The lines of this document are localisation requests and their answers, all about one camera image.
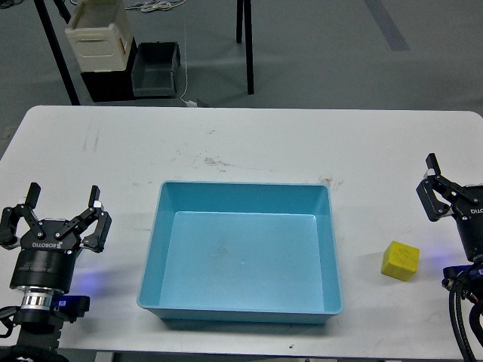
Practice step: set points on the black frame leg left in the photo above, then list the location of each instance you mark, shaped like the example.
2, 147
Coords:
47, 25

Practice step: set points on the yellow block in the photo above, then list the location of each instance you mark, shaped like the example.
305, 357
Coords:
400, 261

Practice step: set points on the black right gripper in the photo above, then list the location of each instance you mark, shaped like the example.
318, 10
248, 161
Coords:
441, 197

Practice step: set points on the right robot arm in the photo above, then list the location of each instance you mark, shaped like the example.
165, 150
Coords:
464, 286

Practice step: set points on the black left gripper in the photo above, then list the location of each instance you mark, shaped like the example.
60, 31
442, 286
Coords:
48, 262

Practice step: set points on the light blue plastic box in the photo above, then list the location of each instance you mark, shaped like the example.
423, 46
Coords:
244, 252

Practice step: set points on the dark grey open bin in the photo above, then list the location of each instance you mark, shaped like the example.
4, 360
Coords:
155, 69

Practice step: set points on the black frame legs centre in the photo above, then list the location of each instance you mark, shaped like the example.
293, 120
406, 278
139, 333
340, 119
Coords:
244, 32

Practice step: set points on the cream plastic crate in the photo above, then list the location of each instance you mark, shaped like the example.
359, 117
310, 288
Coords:
100, 36

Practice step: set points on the black crate under cream crate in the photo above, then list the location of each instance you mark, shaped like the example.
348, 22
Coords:
113, 85

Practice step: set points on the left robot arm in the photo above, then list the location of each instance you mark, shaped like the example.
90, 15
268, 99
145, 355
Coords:
40, 317

